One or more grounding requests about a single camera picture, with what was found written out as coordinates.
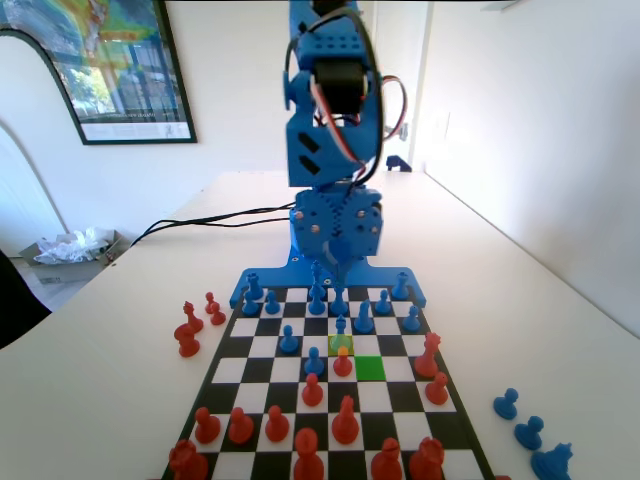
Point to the red chess bishop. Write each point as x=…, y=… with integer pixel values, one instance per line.
x=386, y=465

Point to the black framed poster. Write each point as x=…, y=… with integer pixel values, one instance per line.
x=125, y=75

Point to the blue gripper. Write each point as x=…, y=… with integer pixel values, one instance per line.
x=334, y=227

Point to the red pawn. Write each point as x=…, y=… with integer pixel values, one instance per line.
x=192, y=320

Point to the white arched board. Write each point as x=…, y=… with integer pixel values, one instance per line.
x=20, y=90

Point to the cardboard box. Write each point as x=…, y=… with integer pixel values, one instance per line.
x=75, y=272

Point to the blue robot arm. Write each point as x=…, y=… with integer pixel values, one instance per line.
x=325, y=150

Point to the blue chess pieces on board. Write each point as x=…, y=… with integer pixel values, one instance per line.
x=280, y=275

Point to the white door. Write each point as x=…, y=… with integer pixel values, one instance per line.
x=419, y=60

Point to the crumpled clear plastic wrap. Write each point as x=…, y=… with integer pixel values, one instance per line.
x=70, y=247

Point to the black white chessboard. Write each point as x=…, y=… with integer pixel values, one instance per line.
x=400, y=400

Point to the red pawn chess piece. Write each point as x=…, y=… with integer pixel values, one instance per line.
x=206, y=430
x=312, y=394
x=276, y=429
x=437, y=392
x=240, y=430
x=217, y=316
x=342, y=367
x=210, y=300

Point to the blue rook chess piece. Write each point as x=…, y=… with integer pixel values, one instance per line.
x=253, y=289
x=399, y=289

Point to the blue queen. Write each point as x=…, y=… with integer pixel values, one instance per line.
x=339, y=305

